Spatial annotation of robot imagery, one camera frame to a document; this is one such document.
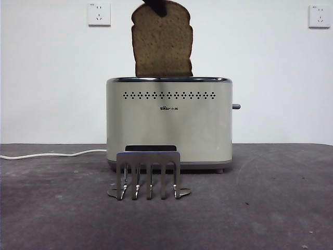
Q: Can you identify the brown bread slice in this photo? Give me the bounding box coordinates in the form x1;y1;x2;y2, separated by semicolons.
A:
131;0;195;78

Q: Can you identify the polished metal toast rack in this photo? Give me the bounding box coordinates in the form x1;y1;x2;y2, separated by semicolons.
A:
107;144;191;201

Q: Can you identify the white wall socket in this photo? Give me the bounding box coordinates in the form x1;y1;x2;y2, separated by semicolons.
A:
87;3;112;28
308;5;331;29

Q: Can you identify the white power cable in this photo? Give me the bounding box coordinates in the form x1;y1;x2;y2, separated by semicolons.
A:
0;148;108;160

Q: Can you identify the cream and chrome toaster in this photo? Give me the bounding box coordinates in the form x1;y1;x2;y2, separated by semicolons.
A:
106;77;242;174

